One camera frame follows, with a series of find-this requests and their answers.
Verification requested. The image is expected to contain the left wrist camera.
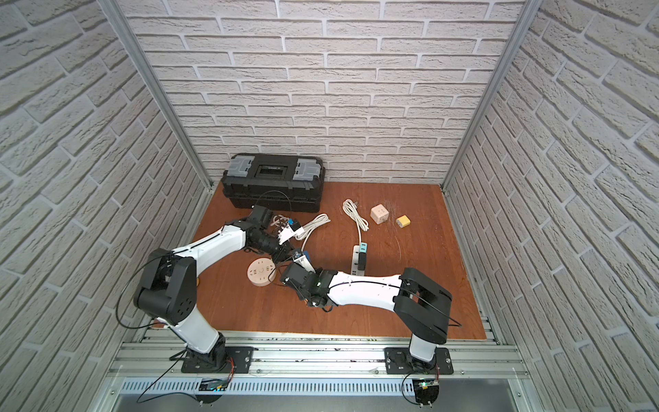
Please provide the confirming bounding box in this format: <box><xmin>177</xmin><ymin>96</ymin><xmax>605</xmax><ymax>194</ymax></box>
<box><xmin>277</xmin><ymin>219</ymin><xmax>304</xmax><ymax>245</ymax></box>

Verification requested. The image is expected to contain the round pink power socket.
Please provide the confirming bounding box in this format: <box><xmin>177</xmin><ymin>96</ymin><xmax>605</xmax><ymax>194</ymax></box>
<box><xmin>247</xmin><ymin>257</ymin><xmax>276</xmax><ymax>288</ymax></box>

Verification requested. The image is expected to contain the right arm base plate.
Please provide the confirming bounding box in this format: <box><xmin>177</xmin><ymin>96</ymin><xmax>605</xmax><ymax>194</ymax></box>
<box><xmin>384</xmin><ymin>347</ymin><xmax>454</xmax><ymax>375</ymax></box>

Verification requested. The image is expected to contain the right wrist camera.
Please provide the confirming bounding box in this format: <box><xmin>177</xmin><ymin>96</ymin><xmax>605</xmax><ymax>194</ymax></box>
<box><xmin>293</xmin><ymin>249</ymin><xmax>316</xmax><ymax>273</ymax></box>

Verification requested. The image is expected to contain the orange strip white cable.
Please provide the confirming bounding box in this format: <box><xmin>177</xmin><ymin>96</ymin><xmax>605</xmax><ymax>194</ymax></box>
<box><xmin>294</xmin><ymin>213</ymin><xmax>331</xmax><ymax>252</ymax></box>

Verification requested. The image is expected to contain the aluminium rail frame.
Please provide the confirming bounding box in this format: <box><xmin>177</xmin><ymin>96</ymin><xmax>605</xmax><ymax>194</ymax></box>
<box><xmin>91</xmin><ymin>330</ymin><xmax>541</xmax><ymax>411</ymax></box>

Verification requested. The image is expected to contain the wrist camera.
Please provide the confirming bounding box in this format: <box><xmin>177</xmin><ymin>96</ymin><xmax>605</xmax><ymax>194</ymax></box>
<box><xmin>293</xmin><ymin>249</ymin><xmax>316</xmax><ymax>273</ymax></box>
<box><xmin>277</xmin><ymin>219</ymin><xmax>304</xmax><ymax>245</ymax></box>

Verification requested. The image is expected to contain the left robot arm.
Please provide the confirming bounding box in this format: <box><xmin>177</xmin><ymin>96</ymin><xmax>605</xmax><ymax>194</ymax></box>
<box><xmin>133</xmin><ymin>206</ymin><xmax>304</xmax><ymax>355</ymax></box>

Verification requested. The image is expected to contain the yellow charger plug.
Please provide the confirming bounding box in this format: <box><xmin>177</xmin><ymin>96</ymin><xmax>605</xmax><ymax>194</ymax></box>
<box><xmin>396</xmin><ymin>216</ymin><xmax>411</xmax><ymax>228</ymax></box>

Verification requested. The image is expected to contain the black plastic toolbox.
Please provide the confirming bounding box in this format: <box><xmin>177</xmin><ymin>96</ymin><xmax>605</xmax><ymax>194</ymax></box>
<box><xmin>221</xmin><ymin>153</ymin><xmax>325</xmax><ymax>213</ymax></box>

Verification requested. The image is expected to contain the black plug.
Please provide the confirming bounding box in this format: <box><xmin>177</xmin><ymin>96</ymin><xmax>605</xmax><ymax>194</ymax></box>
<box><xmin>357</xmin><ymin>252</ymin><xmax>367</xmax><ymax>271</ymax></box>

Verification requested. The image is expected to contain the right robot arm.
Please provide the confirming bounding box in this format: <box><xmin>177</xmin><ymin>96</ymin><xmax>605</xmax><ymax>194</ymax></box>
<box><xmin>281</xmin><ymin>264</ymin><xmax>455</xmax><ymax>364</ymax></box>

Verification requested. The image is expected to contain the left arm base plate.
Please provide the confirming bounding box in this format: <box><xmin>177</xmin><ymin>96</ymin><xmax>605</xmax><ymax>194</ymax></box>
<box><xmin>181</xmin><ymin>346</ymin><xmax>255</xmax><ymax>374</ymax></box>

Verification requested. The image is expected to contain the white power strip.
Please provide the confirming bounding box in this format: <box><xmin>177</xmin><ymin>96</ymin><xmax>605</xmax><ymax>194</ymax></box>
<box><xmin>351</xmin><ymin>245</ymin><xmax>360</xmax><ymax>276</ymax></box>

